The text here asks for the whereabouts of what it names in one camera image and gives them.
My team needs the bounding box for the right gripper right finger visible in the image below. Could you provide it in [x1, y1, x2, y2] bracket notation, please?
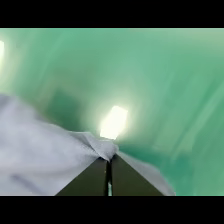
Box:
[110, 153, 165, 197]

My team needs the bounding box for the light grey shirt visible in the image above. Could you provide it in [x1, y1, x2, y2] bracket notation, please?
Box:
[0, 93, 176, 197]

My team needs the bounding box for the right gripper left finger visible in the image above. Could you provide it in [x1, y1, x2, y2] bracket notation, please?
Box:
[55, 157, 109, 197]

